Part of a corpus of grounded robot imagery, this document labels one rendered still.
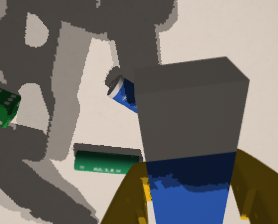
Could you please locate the green die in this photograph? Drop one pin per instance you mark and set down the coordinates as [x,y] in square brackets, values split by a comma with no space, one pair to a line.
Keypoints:
[9,104]

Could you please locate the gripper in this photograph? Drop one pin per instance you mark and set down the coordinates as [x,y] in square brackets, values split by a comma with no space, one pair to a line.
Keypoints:
[254,185]

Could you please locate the dark blue aa battery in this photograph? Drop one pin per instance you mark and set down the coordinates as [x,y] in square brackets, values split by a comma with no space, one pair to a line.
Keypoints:
[122,91]

